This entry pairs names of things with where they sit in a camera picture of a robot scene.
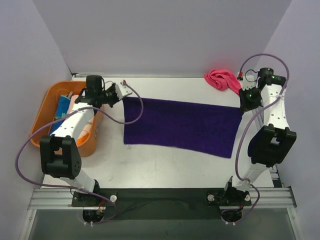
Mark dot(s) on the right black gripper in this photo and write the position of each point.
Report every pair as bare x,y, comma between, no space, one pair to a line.
246,103

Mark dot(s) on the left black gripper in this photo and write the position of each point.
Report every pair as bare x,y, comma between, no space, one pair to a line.
111,92

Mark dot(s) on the purple towel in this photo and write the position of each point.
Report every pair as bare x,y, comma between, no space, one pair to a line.
205,128

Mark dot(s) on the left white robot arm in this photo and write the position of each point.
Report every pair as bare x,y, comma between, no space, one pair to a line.
59,154

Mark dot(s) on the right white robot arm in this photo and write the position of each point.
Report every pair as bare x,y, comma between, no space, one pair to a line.
273,89

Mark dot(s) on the pink crumpled towel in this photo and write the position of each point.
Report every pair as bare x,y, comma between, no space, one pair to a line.
222,79

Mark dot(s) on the peach rolled towel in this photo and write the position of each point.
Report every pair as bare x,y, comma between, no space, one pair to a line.
71,104

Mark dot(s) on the patterned orange white towel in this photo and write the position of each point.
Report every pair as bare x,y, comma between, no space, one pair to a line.
86,132

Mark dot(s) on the blue rolled towel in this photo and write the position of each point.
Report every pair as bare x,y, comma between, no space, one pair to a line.
61,111

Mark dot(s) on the orange plastic basket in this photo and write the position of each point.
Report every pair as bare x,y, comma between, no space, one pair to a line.
47,113

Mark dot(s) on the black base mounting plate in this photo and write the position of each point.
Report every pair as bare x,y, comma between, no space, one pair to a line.
159,203

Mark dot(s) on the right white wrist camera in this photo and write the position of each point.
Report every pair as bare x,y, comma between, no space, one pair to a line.
248,82

